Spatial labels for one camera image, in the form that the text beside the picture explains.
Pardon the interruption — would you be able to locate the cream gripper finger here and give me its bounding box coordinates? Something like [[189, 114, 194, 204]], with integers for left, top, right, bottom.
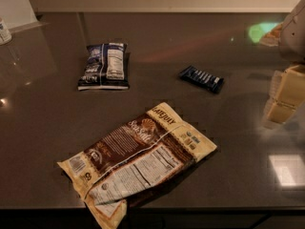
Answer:
[[262, 64, 305, 129]]

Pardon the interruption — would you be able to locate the dark blue rxbar wrapper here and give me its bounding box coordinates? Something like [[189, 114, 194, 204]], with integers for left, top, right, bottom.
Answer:
[[178, 66, 224, 94]]

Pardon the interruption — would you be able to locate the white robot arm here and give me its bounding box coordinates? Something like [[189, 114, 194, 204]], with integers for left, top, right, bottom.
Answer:
[[259, 0, 305, 129]]

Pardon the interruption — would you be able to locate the brown cream Late July bag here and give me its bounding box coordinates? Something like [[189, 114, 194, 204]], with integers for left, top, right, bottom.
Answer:
[[59, 102, 216, 229]]

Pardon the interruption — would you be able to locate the blue white chip bag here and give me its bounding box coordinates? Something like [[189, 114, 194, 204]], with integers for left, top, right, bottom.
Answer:
[[77, 43, 130, 91]]

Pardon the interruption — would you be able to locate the white angled board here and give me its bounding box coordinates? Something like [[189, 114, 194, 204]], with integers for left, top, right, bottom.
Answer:
[[0, 0, 47, 33]]

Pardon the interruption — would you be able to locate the white bottle with label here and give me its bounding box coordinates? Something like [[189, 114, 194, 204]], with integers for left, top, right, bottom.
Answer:
[[0, 17, 12, 45]]

